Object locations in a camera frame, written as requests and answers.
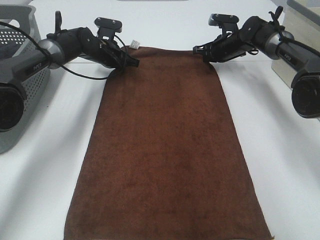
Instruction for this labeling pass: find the grey perforated plastic basket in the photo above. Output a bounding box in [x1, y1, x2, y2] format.
[0, 4, 50, 153]

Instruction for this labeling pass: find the beige fabric storage box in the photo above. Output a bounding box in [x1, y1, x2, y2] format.
[271, 0, 320, 88]

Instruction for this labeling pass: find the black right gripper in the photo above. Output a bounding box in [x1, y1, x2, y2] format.
[192, 33, 253, 63]

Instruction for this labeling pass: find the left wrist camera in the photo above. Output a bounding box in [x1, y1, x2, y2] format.
[94, 17, 123, 40]

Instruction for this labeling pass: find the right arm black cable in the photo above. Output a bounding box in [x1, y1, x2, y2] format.
[246, 5, 320, 57]

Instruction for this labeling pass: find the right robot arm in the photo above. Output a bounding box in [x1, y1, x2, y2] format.
[192, 14, 320, 119]

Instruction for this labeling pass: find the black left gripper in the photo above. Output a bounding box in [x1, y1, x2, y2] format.
[79, 27, 140, 69]

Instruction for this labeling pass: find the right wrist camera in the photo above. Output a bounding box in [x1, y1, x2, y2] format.
[208, 13, 239, 36]

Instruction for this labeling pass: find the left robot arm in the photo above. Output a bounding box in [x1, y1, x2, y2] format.
[0, 27, 140, 132]

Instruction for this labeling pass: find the brown towel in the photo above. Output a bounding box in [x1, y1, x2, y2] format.
[63, 47, 272, 240]

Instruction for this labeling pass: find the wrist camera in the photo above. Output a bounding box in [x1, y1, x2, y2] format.
[208, 13, 239, 36]
[94, 17, 123, 40]

